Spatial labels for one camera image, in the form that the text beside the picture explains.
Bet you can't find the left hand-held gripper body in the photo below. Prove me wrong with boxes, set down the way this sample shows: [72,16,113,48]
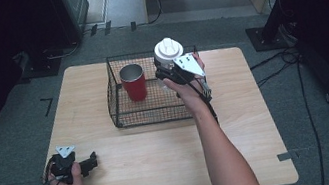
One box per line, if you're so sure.
[40,142,84,185]

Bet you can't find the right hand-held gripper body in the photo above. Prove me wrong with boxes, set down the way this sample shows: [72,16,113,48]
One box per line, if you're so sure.
[152,50,208,90]

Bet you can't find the clear cup with white lid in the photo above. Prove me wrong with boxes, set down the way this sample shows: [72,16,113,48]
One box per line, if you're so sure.
[150,35,191,95]

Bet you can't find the black wire basket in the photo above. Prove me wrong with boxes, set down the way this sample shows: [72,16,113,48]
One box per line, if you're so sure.
[99,41,212,132]

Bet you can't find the person's right hand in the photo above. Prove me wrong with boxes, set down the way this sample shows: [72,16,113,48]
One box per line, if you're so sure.
[159,50,214,120]

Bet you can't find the red cup with steel inside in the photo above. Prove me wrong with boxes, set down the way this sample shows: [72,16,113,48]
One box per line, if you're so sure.
[117,62,151,105]

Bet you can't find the black stand base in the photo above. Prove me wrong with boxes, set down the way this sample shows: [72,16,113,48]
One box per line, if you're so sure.
[244,19,302,56]
[17,46,65,82]

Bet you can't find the black cabinet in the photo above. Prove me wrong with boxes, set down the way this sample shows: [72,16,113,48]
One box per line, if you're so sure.
[47,0,96,48]

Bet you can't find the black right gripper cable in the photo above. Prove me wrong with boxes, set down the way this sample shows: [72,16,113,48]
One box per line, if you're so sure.
[173,61,221,132]

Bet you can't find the black floor cables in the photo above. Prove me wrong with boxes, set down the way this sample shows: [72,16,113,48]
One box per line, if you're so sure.
[246,43,329,185]

